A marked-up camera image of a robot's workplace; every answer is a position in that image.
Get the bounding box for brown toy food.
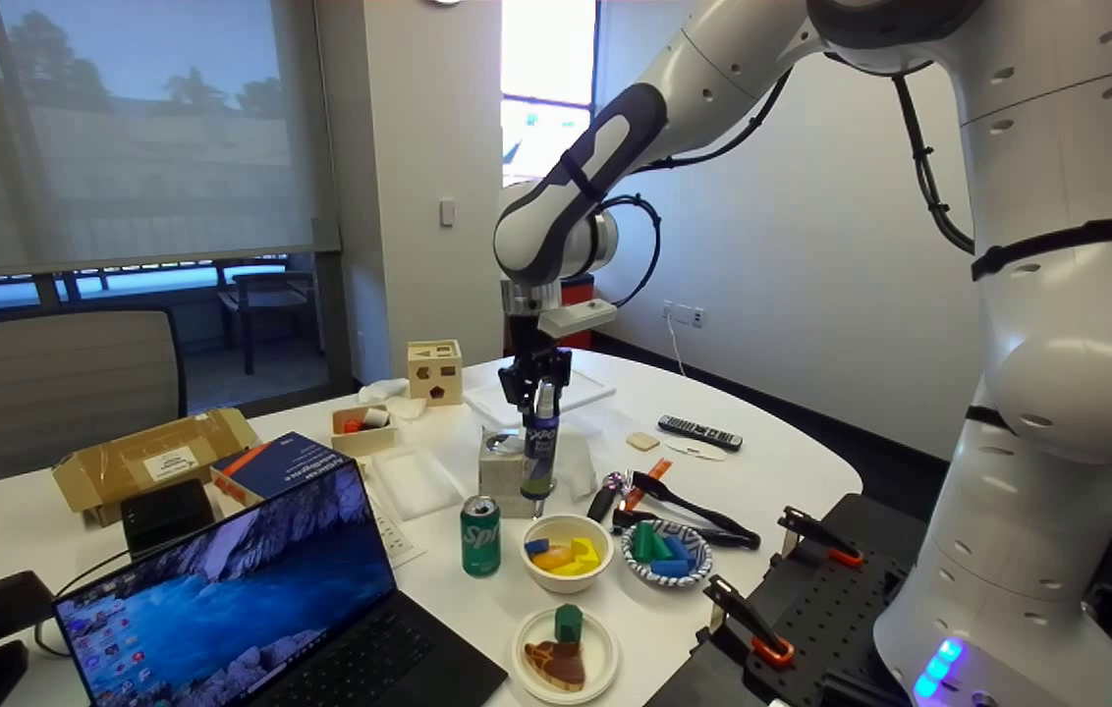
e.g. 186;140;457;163
522;635;590;692

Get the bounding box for grey roller window blind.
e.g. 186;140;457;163
0;0;321;288

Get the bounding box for black remote control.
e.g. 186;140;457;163
652;411;745;460

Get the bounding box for green toy piece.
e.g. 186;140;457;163
628;519;672;568

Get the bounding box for white plate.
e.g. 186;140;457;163
507;599;623;707

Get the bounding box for dark outdoor chair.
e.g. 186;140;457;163
212;255;321;382

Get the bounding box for orange marker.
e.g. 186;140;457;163
619;457;679;514

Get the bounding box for thin black cable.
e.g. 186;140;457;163
28;547;133;661

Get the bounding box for grey office chair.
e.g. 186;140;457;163
0;301;188;491

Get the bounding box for brown cardboard box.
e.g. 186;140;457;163
48;403;264;531

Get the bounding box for clear plastic cup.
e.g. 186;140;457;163
548;424;605;512

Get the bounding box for white bowl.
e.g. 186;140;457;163
516;512;615;599

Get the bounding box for wooden block with holes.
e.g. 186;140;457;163
399;335;466;409

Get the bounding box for black clamp orange tips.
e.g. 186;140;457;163
772;501;871;573
700;573;801;670

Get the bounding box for blue bottle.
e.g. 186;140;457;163
520;411;562;501

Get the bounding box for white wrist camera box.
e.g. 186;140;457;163
539;294;619;340

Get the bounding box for white wall outlet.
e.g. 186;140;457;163
661;298;710;335

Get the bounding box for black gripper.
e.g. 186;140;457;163
496;301;579;424

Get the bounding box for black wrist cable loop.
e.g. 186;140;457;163
597;192;668;314

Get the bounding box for green Sprite can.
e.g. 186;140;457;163
457;491;507;582

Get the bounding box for blue patterned bowl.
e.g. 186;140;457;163
619;514;720;593

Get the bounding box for open black laptop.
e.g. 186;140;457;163
48;457;516;707

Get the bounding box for blue toy piece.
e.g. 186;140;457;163
647;536;703;582

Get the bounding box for clear plastic container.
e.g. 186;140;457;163
374;449;466;526

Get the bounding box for flat white plastic tray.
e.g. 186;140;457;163
461;358;619;433

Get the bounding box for green toy cylinder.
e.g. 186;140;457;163
548;599;585;648

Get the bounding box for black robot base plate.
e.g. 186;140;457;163
645;491;940;707

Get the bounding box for small wooden tray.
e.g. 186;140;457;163
324;402;399;460

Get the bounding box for dark blue book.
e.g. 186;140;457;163
212;433;349;512

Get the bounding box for black marker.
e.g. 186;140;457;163
580;470;634;531

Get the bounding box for yellow toy food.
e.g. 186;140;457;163
529;535;605;577

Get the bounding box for small black box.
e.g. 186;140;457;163
116;477;221;566

